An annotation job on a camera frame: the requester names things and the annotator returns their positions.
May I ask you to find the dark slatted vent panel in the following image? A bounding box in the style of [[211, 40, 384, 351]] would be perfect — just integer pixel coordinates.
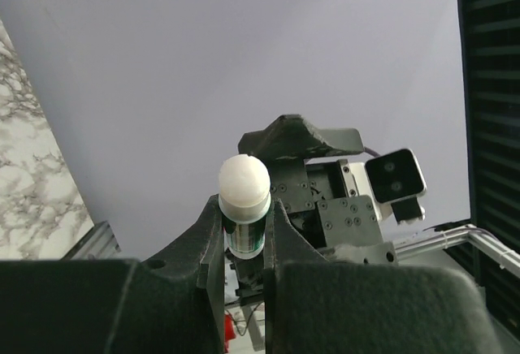
[[457, 0, 519, 339]]

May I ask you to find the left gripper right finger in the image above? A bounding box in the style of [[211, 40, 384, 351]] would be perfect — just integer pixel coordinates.
[[263, 201, 502, 353]]

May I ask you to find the left aluminium rail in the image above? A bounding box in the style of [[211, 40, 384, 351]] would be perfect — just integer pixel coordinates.
[[63, 221, 121, 260]]

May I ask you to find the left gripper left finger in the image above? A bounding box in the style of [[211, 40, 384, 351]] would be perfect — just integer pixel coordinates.
[[1, 196, 224, 353]]

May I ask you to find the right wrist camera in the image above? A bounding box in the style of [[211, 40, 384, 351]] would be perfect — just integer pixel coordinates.
[[349, 149, 427, 224]]

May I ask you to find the aluminium rail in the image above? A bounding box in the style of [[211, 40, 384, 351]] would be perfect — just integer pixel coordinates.
[[394, 224, 519, 277], [63, 221, 121, 260]]

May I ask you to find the white green glue stick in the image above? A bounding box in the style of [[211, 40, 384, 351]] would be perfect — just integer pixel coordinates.
[[219, 154, 271, 260]]

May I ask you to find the right aluminium rail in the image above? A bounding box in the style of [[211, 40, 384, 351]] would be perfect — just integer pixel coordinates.
[[394, 224, 519, 277]]

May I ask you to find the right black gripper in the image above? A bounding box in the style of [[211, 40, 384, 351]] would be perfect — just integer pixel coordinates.
[[231, 114, 397, 302]]

